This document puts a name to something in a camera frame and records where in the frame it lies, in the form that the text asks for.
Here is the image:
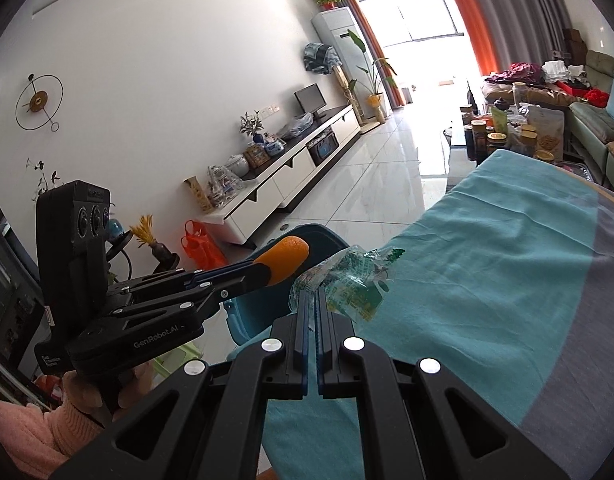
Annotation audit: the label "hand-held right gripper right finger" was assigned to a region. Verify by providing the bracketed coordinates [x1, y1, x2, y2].
[314, 287, 570, 480]

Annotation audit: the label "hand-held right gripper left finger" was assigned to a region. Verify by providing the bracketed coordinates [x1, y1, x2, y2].
[49, 294, 312, 480]

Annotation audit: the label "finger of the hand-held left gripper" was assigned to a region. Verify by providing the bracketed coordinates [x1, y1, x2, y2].
[104, 266, 274, 328]
[107, 260, 262, 297]

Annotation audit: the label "teal plastic bin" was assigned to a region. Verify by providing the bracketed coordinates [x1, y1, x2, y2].
[222, 223, 350, 361]

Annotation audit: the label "clear green candy wrapper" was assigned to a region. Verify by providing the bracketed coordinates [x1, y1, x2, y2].
[291, 244, 406, 322]

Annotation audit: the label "person's left hand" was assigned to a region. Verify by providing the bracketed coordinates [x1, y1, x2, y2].
[62, 359, 154, 426]

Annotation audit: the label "yellow wheat in dark vase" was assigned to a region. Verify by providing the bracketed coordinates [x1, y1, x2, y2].
[129, 214, 180, 266]

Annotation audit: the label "orange plastic bag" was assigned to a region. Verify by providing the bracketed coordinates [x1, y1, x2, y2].
[182, 220, 230, 271]

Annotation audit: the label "tall brown printed box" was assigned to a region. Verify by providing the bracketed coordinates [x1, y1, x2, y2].
[183, 176, 212, 213]

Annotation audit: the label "clear glass ornament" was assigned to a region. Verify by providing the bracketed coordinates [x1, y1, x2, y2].
[207, 164, 248, 206]

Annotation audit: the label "white black tv cabinet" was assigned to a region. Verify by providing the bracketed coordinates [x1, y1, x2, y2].
[196, 105, 362, 246]

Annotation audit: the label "framed picture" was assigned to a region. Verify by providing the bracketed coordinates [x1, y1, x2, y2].
[244, 144, 272, 168]

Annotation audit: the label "small plant in blue vase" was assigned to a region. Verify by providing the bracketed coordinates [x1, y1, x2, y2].
[239, 110, 268, 147]

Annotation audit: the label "clear plastic bag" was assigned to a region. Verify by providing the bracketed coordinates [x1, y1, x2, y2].
[278, 112, 314, 142]

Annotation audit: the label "black monitor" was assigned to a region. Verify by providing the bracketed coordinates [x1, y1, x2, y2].
[294, 83, 326, 120]

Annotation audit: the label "black glass coffee table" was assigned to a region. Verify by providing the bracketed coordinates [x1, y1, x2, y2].
[444, 105, 512, 196]

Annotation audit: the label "tall plant in yellow pot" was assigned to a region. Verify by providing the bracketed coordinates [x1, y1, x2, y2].
[347, 29, 398, 122]

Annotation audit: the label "cloth-covered standing fan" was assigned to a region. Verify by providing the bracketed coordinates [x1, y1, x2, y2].
[303, 41, 364, 126]

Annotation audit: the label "tall jar with yellow lid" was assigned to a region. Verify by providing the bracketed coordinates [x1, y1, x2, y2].
[471, 119, 490, 158]

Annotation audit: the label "white standing air conditioner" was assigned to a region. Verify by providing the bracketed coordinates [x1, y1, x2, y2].
[311, 6, 382, 111]

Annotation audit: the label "striped orange grey curtain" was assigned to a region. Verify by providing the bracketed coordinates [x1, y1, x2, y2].
[314, 0, 405, 108]

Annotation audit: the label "large white snack bag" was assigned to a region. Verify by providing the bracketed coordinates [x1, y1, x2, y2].
[527, 106, 565, 161]

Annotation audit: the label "dark red clothes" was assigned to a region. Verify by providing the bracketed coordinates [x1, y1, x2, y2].
[487, 62, 542, 86]

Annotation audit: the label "green leather sofa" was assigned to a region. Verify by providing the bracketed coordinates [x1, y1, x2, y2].
[567, 50, 614, 196]

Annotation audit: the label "white clothes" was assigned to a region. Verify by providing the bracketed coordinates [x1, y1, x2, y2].
[543, 60, 588, 83]

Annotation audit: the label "brown cardboard boxes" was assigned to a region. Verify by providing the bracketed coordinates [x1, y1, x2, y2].
[562, 27, 588, 61]

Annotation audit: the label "round wire wall clock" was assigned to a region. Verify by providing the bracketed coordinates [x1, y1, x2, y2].
[15, 74, 64, 133]

